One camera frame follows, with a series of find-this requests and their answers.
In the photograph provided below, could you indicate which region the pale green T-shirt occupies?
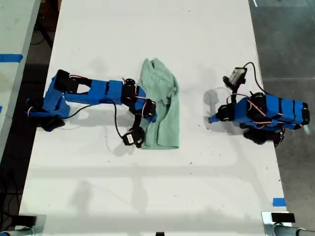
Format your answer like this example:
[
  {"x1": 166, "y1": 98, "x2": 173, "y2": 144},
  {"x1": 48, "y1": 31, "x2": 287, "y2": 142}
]
[{"x1": 138, "y1": 58, "x2": 181, "y2": 150}]

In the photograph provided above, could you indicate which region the square blue tape piece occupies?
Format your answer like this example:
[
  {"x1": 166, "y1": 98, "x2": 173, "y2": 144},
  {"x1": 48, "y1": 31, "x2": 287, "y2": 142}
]
[{"x1": 272, "y1": 197, "x2": 287, "y2": 207}]

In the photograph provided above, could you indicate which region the small black box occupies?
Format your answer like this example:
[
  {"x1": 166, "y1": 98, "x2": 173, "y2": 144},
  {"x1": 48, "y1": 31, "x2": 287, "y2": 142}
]
[
  {"x1": 271, "y1": 213, "x2": 295, "y2": 223},
  {"x1": 12, "y1": 215, "x2": 37, "y2": 226}
]

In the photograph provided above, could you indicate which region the grey metal tube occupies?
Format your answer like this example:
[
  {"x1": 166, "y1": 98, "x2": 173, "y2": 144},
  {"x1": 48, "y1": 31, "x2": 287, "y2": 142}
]
[
  {"x1": 274, "y1": 224, "x2": 315, "y2": 236},
  {"x1": 0, "y1": 228, "x2": 34, "y2": 236}
]

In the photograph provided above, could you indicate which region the long blue tape strip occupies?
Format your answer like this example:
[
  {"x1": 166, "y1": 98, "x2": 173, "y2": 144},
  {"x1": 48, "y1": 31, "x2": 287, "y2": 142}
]
[{"x1": 0, "y1": 53, "x2": 24, "y2": 62}]

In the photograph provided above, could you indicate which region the grey side table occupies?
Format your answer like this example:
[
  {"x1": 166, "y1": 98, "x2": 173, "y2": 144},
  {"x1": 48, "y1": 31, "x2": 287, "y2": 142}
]
[{"x1": 0, "y1": 0, "x2": 42, "y2": 154}]

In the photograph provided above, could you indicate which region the gripper's black camera stalk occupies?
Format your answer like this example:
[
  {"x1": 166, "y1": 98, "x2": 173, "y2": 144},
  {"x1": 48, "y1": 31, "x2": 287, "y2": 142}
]
[
  {"x1": 132, "y1": 114, "x2": 143, "y2": 133},
  {"x1": 228, "y1": 83, "x2": 241, "y2": 105}
]

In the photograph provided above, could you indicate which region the gripper's black camera box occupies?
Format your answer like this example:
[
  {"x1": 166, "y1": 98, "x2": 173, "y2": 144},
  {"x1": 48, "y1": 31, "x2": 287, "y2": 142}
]
[
  {"x1": 222, "y1": 66, "x2": 248, "y2": 87},
  {"x1": 122, "y1": 126, "x2": 146, "y2": 149}
]

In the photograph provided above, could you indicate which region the camera's black cable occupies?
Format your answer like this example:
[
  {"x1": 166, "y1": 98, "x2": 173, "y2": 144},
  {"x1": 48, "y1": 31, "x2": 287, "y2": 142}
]
[
  {"x1": 242, "y1": 61, "x2": 271, "y2": 96},
  {"x1": 59, "y1": 101, "x2": 125, "y2": 140}
]

